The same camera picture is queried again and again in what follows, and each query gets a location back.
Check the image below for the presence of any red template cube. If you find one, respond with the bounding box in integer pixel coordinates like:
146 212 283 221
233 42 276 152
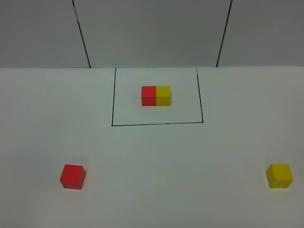
141 86 156 106

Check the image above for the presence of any yellow template cube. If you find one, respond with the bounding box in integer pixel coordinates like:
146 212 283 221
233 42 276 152
156 86 171 106

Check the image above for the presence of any loose yellow cube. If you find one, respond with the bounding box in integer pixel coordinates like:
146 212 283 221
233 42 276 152
266 164 293 189

